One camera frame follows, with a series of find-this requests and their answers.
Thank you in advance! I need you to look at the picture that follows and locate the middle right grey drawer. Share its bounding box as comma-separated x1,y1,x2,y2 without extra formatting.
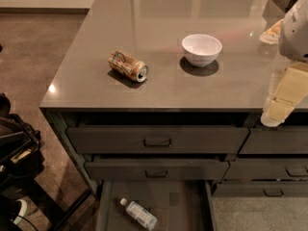
224,159,308,180

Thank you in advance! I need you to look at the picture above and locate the middle left grey drawer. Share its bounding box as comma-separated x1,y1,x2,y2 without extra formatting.
85,154,229,181

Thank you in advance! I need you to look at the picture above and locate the grey counter cabinet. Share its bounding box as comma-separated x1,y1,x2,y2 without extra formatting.
40,0,307,192

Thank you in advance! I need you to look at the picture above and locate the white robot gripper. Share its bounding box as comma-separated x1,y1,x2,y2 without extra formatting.
261,0,308,127

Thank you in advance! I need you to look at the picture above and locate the top right grey drawer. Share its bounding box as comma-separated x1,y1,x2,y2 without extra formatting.
241,126,308,155

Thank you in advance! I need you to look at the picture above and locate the open bottom left drawer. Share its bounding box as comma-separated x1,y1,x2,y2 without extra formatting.
95,180,218,231

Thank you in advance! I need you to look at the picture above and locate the grey drawer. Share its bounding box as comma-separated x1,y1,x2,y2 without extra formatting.
224,159,308,180
66,125,248,154
85,154,229,181
241,126,308,155
213,181,308,197

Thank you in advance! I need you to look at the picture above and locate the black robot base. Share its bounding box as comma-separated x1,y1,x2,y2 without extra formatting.
0,93,40,231

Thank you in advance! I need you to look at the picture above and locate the blue plastic water bottle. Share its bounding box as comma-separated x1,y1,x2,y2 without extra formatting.
119,198,157,231

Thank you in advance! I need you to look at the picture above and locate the bottom right grey drawer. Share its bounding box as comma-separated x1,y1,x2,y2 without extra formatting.
213,181,308,197

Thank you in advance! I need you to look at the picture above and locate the crushed orange soda can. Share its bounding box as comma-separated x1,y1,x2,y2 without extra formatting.
108,50,148,83

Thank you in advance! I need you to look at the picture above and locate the white ceramic bowl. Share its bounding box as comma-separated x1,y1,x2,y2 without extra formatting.
182,34,222,67

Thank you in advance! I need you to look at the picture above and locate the crumpled snack wrapper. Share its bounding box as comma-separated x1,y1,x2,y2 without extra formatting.
259,20,282,44

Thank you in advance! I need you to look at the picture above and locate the top left grey drawer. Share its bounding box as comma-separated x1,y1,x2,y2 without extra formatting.
66,125,248,154

